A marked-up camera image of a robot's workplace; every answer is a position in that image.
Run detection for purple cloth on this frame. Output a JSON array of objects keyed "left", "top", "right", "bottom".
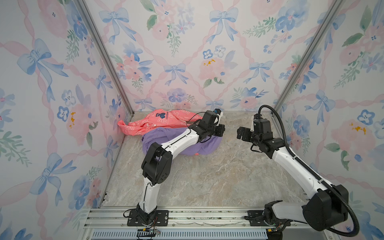
[{"left": 141, "top": 127, "right": 223, "bottom": 157}]

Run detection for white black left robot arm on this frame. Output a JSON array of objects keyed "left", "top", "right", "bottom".
[{"left": 136, "top": 109, "right": 225, "bottom": 222}]

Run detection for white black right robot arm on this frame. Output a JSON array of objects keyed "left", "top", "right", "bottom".
[{"left": 237, "top": 118, "right": 349, "bottom": 231}]

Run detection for pink bear print jacket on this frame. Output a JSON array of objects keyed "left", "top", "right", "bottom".
[{"left": 118, "top": 109, "right": 202, "bottom": 136}]

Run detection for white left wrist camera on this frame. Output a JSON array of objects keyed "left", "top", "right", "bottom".
[{"left": 214, "top": 109, "right": 223, "bottom": 125}]

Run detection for black corrugated cable conduit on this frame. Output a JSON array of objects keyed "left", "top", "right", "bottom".
[{"left": 257, "top": 104, "right": 360, "bottom": 238}]

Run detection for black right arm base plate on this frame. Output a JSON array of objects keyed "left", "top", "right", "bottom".
[{"left": 244, "top": 210, "right": 291, "bottom": 229}]

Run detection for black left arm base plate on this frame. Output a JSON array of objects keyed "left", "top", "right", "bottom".
[{"left": 124, "top": 209, "right": 169, "bottom": 227}]

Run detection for right aluminium corner post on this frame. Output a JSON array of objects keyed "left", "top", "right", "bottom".
[{"left": 275, "top": 0, "right": 345, "bottom": 110}]

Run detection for aluminium corner post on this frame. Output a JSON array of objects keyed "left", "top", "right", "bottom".
[
  {"left": 74, "top": 0, "right": 134, "bottom": 117},
  {"left": 275, "top": 0, "right": 345, "bottom": 110}
]

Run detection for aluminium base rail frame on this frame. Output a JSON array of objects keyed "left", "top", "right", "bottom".
[{"left": 79, "top": 207, "right": 339, "bottom": 240}]

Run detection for left aluminium corner post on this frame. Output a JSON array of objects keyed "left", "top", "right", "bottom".
[{"left": 74, "top": 0, "right": 134, "bottom": 117}]

